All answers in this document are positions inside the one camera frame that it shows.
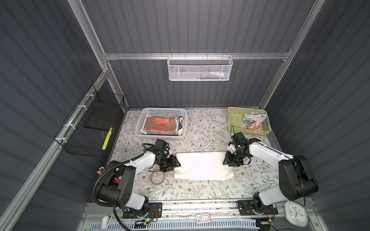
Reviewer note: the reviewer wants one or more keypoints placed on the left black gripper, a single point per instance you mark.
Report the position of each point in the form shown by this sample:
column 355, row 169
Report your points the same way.
column 173, row 160

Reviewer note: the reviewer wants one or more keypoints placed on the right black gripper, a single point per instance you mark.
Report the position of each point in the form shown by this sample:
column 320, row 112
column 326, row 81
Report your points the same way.
column 229, row 161

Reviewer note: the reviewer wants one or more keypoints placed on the white towel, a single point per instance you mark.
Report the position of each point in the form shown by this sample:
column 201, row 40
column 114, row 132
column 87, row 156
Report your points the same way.
column 203, row 166

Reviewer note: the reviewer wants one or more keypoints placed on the green perforated plastic basket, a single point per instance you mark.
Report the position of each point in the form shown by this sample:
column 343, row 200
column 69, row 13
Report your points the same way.
column 235, row 121

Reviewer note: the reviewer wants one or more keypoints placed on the patterned cloth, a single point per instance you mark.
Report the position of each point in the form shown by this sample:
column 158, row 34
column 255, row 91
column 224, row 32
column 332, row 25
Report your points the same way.
column 253, row 121

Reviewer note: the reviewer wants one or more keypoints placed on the orange towel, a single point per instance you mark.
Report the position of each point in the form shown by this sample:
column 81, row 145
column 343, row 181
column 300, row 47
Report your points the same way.
column 160, row 125

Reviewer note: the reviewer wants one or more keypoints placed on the white plastic laundry basket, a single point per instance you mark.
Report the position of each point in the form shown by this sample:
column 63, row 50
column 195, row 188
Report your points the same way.
column 161, row 112

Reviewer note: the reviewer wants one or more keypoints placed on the blue beige Doraemon towel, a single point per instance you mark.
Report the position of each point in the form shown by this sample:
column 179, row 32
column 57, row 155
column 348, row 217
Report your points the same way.
column 180, row 125

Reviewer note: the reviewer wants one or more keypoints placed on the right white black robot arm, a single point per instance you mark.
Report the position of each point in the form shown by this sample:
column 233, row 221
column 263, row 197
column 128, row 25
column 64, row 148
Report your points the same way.
column 295, row 176

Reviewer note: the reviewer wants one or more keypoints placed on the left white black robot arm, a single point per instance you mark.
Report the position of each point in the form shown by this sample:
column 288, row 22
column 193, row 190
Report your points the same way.
column 114, row 188

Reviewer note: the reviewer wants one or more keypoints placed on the clear tape roll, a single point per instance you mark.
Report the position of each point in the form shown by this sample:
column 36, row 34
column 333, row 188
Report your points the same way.
column 157, row 178

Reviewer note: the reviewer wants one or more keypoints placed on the red pencil cup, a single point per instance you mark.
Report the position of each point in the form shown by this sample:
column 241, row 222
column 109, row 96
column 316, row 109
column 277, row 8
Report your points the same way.
column 101, row 171

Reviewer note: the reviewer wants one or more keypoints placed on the red white label card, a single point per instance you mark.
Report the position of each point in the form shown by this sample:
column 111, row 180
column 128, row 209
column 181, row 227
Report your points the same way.
column 203, row 218

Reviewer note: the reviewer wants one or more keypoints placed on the white round clock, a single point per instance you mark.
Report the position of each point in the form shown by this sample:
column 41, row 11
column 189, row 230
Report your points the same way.
column 295, row 214

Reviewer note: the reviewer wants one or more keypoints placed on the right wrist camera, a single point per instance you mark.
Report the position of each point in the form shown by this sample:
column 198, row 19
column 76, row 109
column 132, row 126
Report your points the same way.
column 231, row 148

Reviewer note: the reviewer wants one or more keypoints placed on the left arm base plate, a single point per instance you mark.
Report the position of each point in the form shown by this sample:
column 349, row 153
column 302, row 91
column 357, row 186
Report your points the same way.
column 148, row 210

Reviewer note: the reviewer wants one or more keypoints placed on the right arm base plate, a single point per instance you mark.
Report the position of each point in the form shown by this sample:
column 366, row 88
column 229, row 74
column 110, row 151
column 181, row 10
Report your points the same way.
column 250, row 207

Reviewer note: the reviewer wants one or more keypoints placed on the black wire wall basket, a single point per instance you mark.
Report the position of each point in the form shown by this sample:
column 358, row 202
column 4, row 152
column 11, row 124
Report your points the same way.
column 84, row 133

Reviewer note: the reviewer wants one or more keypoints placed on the white wire wall basket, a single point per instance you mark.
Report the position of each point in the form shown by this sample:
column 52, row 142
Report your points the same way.
column 205, row 68

